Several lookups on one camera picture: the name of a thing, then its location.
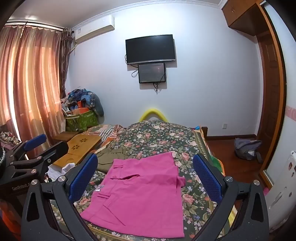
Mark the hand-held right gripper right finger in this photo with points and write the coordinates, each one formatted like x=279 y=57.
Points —
x=208 y=179

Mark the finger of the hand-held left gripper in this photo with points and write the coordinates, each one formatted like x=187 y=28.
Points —
x=46 y=158
x=35 y=141

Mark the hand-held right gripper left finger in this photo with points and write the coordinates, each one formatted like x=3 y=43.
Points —
x=84 y=177

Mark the pink pants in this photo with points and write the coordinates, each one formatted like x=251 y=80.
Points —
x=138 y=197

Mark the olive green pants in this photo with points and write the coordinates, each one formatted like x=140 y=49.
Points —
x=108 y=160

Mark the wooden lap table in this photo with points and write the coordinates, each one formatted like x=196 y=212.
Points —
x=76 y=148

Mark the grey bag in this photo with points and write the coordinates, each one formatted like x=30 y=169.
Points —
x=246 y=148

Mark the green storage box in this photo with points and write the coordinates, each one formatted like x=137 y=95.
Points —
x=81 y=120

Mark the striped cloth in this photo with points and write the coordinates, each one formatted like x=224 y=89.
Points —
x=108 y=132

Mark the floral blanket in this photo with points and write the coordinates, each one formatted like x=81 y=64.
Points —
x=161 y=139

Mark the orange sheer curtain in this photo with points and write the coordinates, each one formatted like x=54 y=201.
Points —
x=30 y=76

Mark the white appliance with stickers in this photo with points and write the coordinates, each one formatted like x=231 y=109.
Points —
x=282 y=185

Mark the brown patterned curtain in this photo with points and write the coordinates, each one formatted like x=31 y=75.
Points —
x=64 y=62

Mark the yellow foam tube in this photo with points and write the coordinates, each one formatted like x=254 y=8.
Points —
x=152 y=112

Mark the brown wooden door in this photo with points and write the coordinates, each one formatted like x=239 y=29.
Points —
x=269 y=88

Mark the small black monitor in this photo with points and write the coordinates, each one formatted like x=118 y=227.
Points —
x=151 y=73

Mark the white air conditioner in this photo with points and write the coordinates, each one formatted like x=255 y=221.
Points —
x=94 y=27

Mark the wooden overhead cabinet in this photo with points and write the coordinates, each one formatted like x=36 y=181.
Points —
x=240 y=16

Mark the wooden bed frame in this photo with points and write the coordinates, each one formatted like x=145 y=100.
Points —
x=204 y=132

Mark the white wall socket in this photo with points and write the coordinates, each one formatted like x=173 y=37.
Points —
x=224 y=125

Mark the black wall television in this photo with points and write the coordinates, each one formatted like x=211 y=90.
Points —
x=150 y=48

